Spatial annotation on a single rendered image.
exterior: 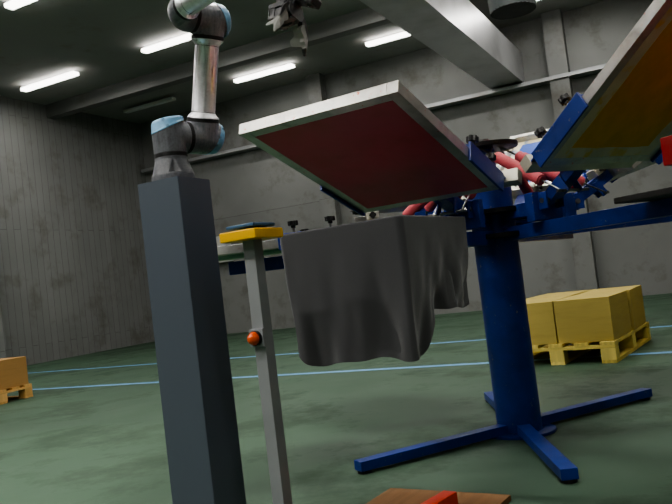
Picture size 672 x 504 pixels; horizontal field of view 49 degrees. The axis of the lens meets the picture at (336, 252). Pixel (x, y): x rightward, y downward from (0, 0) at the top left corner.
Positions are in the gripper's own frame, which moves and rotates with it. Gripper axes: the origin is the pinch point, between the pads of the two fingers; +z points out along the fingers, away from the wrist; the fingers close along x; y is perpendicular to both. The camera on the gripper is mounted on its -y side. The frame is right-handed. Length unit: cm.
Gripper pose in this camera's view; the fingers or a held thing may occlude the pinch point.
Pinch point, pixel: (292, 44)
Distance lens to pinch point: 226.4
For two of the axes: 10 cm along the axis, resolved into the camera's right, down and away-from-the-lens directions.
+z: -0.4, 9.6, -2.8
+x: -5.5, -2.6, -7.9
